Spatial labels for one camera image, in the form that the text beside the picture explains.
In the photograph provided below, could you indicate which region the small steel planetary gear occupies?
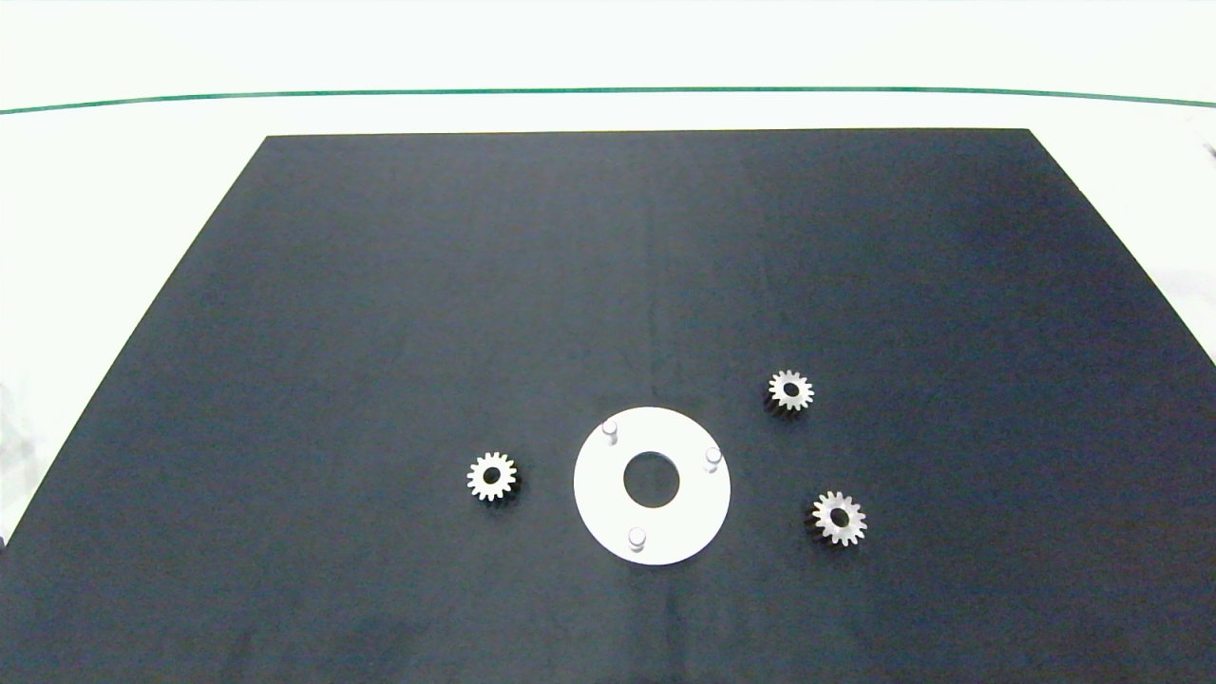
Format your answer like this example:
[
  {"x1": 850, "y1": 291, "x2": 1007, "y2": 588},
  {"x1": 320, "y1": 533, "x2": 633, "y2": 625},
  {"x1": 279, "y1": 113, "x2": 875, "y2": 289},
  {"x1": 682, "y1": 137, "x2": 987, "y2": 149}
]
[
  {"x1": 465, "y1": 450, "x2": 522, "y2": 505},
  {"x1": 764, "y1": 369, "x2": 816, "y2": 416},
  {"x1": 808, "y1": 489, "x2": 868, "y2": 548}
]

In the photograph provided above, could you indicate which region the round white pin plate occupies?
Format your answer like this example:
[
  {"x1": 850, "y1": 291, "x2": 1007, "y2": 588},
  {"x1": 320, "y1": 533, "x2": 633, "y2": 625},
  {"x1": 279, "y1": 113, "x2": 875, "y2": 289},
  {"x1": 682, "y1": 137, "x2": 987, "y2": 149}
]
[{"x1": 573, "y1": 407, "x2": 732, "y2": 567}]

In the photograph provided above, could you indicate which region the dark rectangular mat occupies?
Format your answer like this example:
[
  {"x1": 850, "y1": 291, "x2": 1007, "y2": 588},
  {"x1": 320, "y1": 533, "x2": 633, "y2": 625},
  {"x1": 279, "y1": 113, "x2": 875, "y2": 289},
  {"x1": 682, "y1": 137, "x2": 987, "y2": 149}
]
[{"x1": 0, "y1": 127, "x2": 1216, "y2": 684}]

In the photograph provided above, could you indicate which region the thin green tape line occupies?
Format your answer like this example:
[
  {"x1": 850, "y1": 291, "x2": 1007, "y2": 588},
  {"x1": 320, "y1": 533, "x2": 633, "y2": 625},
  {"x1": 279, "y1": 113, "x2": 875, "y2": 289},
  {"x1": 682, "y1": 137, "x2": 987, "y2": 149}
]
[{"x1": 0, "y1": 86, "x2": 1216, "y2": 117}]

